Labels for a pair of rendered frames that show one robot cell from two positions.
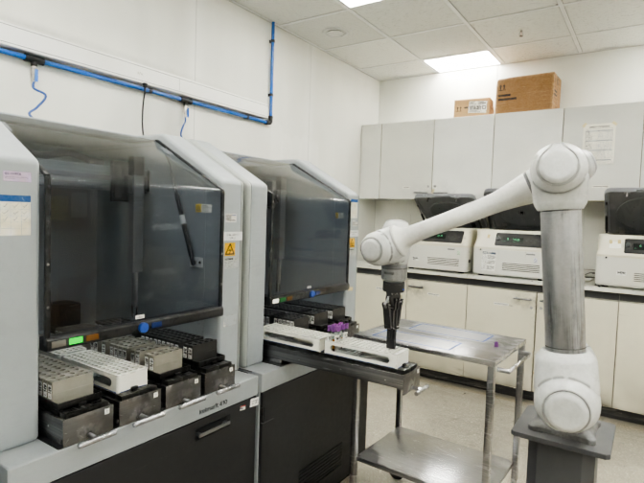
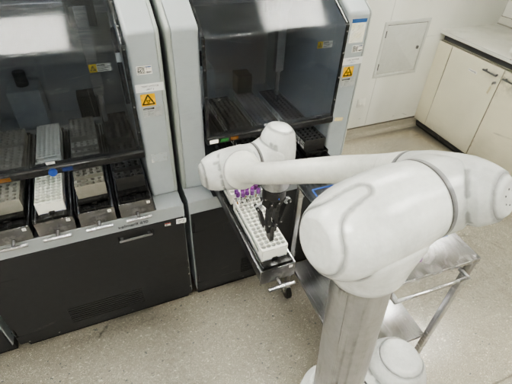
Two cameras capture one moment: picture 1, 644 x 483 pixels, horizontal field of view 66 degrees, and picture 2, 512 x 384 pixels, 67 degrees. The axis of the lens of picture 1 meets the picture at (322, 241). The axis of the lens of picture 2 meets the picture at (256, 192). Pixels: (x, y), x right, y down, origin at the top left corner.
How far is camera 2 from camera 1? 1.25 m
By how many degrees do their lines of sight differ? 47
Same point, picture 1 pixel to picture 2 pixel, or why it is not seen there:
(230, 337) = (162, 170)
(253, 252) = (182, 99)
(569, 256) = (338, 336)
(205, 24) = not seen: outside the picture
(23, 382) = not seen: outside the picture
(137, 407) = (52, 227)
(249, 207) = (170, 55)
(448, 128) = not seen: outside the picture
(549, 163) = (308, 232)
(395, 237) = (227, 171)
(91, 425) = (13, 236)
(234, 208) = (147, 59)
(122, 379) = (38, 207)
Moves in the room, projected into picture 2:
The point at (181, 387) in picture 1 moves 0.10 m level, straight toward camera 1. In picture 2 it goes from (94, 215) to (77, 232)
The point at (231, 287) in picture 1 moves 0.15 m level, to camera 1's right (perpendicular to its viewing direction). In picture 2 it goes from (156, 132) to (185, 144)
